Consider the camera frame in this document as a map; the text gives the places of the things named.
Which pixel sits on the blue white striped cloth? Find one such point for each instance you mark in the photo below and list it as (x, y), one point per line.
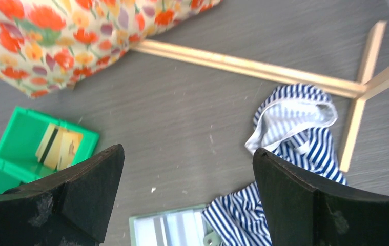
(292, 123)

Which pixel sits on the floral orange pillowcase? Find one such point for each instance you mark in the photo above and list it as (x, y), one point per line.
(50, 45)

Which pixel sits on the wooden clothes rack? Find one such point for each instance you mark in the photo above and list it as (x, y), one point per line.
(367, 86)

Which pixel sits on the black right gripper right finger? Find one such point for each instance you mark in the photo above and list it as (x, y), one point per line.
(304, 208)

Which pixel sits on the gold card in bin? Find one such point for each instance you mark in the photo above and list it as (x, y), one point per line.
(68, 148)

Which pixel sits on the green card holder wallet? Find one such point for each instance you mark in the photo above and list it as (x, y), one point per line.
(183, 226)

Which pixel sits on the gold card with stripe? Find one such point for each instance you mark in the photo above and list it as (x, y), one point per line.
(49, 147)

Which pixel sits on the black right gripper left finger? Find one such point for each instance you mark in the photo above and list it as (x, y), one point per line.
(69, 207)

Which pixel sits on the green plastic bin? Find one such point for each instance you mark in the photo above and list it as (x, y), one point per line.
(21, 139)

